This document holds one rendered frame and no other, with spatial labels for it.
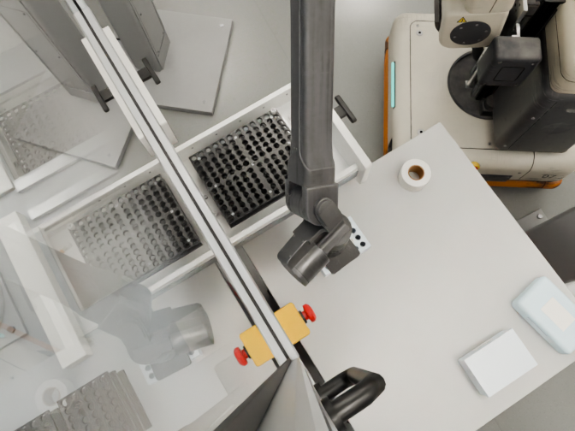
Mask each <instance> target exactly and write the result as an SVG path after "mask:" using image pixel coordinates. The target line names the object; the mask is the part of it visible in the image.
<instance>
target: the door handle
mask: <svg viewBox="0 0 575 431"><path fill-rule="evenodd" d="M353 385H355V386H353ZM313 386H314V387H315V389H316V390H317V393H318V395H319V396H320V398H321V400H320V401H321V403H322V405H323V407H324V409H325V410H326V411H327V413H328V415H329V417H330V419H331V421H332V422H333V424H334V425H335V427H336V428H337V430H338V431H345V430H347V428H346V426H345V425H344V422H346V421H347V420H349V419H350V418H352V417H353V416H355V415H357V414H358V413H359V412H360V411H362V410H364V409H365V408H367V407H368V406H369V405H371V404H372V403H373V402H374V401H375V400H376V399H377V398H378V397H379V396H380V395H381V394H382V392H383V391H384V390H385V386H386V383H385V380H384V378H383V377H382V376H381V375H380V374H378V373H374V372H371V371H369V370H365V369H361V368H357V367H351V368H349V369H346V370H344V371H342V372H340V373H339V374H338V375H336V376H334V377H333V378H331V379H330V380H328V381H326V382H325V383H323V384H322V385H321V386H320V385H319V383H318V382H317V383H315V384H314V385H313ZM351 386H353V387H351ZM349 387H351V388H350V389H348V388H349ZM346 389H348V390H347V391H345V390H346ZM343 391H345V392H344V393H343V394H341V395H340V396H338V397H337V398H335V399H333V400H332V401H330V400H331V399H332V398H334V397H335V396H337V395H338V394H340V393H342V392H343Z"/></svg>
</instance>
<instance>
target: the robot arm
mask: <svg viewBox="0 0 575 431"><path fill-rule="evenodd" d="M290 38H291V146H290V157H289V159H288V164H287V179H285V194H286V206H287V208H288V209H289V211H291V212H292V213H294V214H295V215H297V216H299V217H301V218H303V219H304V220H303V221H302V222H301V223H300V224H299V225H298V226H297V227H296V228H295V229H294V230H293V233H294V235H293V236H292V237H291V238H290V240H289V241H288V242H287V243H286V244H285V245H284V246H283V247H282V248H281V250H280V251H279V252H278V254H277V258H278V260H279V261H280V262H281V264H282V266H283V267H284V268H285V269H286V270H287V271H288V272H289V273H290V274H291V275H292V276H293V277H294V278H295V279H296V280H297V281H298V282H300V283H301V284H302V285H303V286H307V285H308V284H309V283H310V282H311V281H312V279H313V278H314V277H315V276H316V275H317V274H318V273H319V272H320V271H321V270H322V269H323V268H324V267H327V269H328V270H329V272H330V273H331V274H332V275H334V274H336V273H337V272H338V271H340V270H341V269H342V268H344V267H345V266H346V265H348V264H349V263H350V262H351V261H353V260H354V259H355V258H357V257H358V256H359V255H360V251H359V250H358V248H357V247H356V246H355V244H354V243H353V242H352V241H351V240H350V237H351V235H352V230H353V229H352V224H351V222H350V221H349V219H348V218H347V217H346V216H345V215H343V214H342V213H341V211H340V210H339V209H338V191H339V184H338V183H336V182H335V161H334V158H333V147H332V123H333V85H334V47H335V0H290Z"/></svg>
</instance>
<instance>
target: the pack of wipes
mask: <svg viewBox="0 0 575 431"><path fill-rule="evenodd" d="M512 307H513V308H514V309H515V310H516V311H517V312H518V313H519V314H520V315H521V316H522V317H523V318H524V319H525V320H526V321H527V322H528V323H529V324H530V325H531V326H532V327H533V328H534V329H535V330H536V331H537V332H538V333H539V334H540V335H541V336H542V337H543V338H544V339H545V340H546V341H547V342H548V343H549V344H550V345H551V346H552V347H553V348H554V349H555V350H556V351H557V352H559V353H560V354H570V353H572V352H573V351H574V350H575V303H573V302H572V301H571V299H569V298H568V297H567V296H566V295H565V294H564V293H563V292H562V291H561V290H560V289H559V288H558V287H557V286H556V285H555V284H554V283H553V282H552V281H551V280H550V279H548V278H547V277H546V276H542V277H538V278H536V279H534V280H533V281H532V282H531V283H530V284H529V285H528V286H527V287H526V288H525V289H524V290H523V291H522V292H521V293H520V294H519V295H518V296H517V297H516V298H515V299H514V300H513V302H512Z"/></svg>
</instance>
